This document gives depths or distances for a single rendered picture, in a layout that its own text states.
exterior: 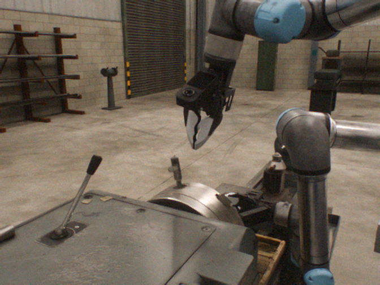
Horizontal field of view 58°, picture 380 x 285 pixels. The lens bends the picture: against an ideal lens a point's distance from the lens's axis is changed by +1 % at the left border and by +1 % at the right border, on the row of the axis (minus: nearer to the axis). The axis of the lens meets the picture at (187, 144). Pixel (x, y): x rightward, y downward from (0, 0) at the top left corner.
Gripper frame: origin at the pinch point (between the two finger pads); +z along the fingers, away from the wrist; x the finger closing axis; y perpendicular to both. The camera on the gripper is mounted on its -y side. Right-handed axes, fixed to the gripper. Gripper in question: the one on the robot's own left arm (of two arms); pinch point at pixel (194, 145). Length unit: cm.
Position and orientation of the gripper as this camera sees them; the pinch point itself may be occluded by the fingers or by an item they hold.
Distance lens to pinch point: 77.9
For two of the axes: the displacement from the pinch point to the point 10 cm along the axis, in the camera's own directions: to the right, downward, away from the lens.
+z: -2.2, 9.0, 3.8
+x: -8.5, -3.6, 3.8
